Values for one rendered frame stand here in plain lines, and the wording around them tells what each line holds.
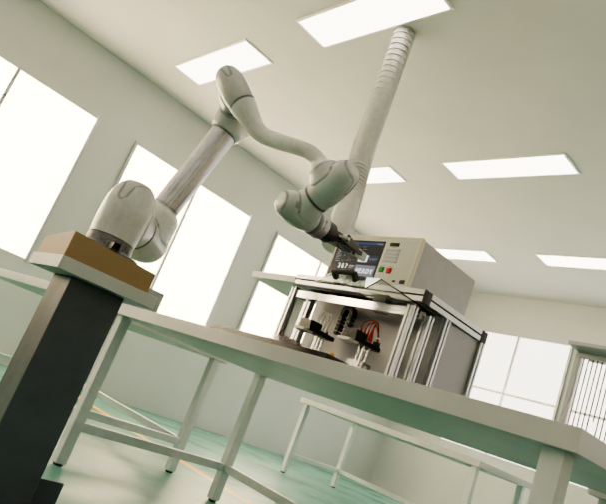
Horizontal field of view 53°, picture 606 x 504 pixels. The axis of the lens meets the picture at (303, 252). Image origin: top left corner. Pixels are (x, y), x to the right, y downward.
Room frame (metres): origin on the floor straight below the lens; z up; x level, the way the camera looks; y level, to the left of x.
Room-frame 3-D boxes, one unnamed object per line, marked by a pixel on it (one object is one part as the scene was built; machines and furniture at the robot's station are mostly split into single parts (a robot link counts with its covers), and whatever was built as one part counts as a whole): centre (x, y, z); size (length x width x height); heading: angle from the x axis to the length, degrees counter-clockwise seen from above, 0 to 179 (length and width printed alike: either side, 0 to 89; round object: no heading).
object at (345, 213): (3.62, -0.13, 2.42); 0.43 x 0.31 x 1.79; 39
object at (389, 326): (2.36, -0.35, 0.92); 0.66 x 0.01 x 0.30; 39
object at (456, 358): (2.19, -0.66, 0.91); 0.28 x 0.03 x 0.32; 129
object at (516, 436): (2.35, -0.34, 0.72); 2.20 x 1.01 x 0.05; 39
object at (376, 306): (2.26, -0.23, 1.03); 0.62 x 0.01 x 0.03; 39
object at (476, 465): (5.82, -1.54, 0.38); 2.10 x 0.90 x 0.75; 39
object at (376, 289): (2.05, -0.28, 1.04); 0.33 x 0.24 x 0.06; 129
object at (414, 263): (2.39, -0.41, 1.22); 0.44 x 0.39 x 0.20; 39
